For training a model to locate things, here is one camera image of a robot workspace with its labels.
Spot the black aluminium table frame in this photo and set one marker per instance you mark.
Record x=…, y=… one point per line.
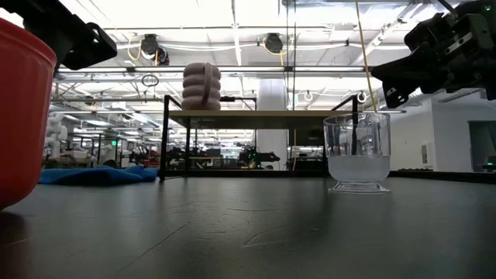
x=445, y=176

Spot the red plastic mug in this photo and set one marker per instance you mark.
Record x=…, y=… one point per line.
x=23, y=116

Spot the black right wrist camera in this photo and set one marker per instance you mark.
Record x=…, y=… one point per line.
x=430, y=33

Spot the wooden shelf black frame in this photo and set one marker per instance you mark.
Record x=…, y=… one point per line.
x=252, y=120

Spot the black background robot arm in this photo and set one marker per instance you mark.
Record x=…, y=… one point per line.
x=257, y=157

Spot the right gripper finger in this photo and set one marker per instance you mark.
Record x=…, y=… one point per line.
x=403, y=69

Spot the clear glass mug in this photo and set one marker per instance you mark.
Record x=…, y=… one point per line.
x=358, y=166

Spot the white wall box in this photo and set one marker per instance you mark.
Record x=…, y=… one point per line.
x=425, y=154

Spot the pink ribbed mug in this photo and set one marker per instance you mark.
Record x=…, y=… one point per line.
x=201, y=87

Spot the blue cloth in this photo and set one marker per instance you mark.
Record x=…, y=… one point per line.
x=97, y=175

